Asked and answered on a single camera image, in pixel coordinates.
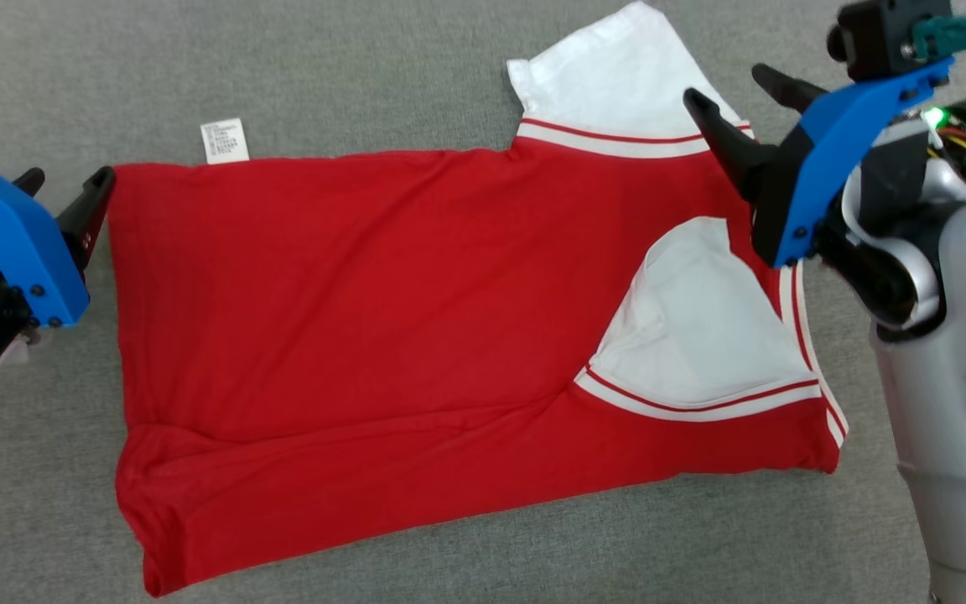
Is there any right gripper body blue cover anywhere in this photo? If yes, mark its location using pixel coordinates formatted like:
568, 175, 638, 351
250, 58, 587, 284
751, 57, 953, 269

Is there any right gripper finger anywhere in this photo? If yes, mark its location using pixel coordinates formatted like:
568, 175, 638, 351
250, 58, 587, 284
751, 64, 828, 117
683, 87, 780, 205

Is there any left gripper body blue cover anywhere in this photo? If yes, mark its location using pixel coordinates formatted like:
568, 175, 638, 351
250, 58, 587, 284
0, 159, 91, 404

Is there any red white basketball jersey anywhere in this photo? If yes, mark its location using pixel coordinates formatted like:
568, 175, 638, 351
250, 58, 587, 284
106, 0, 851, 598

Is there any teal right camera plug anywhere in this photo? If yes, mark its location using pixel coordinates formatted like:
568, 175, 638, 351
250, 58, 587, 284
911, 12, 966, 61

